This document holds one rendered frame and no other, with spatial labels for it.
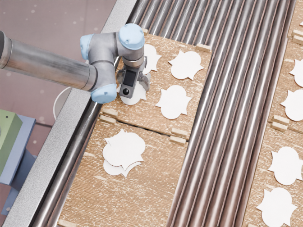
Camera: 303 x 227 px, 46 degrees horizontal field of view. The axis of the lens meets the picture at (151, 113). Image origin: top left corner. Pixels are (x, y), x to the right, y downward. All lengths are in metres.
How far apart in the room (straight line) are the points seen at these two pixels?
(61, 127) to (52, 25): 1.53
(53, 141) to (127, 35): 0.52
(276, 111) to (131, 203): 0.66
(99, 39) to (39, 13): 1.83
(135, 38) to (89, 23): 1.73
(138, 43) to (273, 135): 0.64
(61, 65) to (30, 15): 1.98
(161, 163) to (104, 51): 0.46
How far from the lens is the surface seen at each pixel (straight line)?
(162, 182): 1.29
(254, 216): 1.32
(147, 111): 1.37
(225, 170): 1.35
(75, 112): 1.41
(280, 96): 1.51
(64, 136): 1.38
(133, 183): 1.28
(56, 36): 2.76
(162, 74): 1.45
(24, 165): 1.66
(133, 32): 1.09
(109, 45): 1.10
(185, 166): 1.33
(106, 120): 1.33
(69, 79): 0.98
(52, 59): 0.95
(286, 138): 1.44
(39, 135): 2.42
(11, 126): 1.41
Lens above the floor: 2.19
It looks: 66 degrees down
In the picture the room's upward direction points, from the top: 5 degrees clockwise
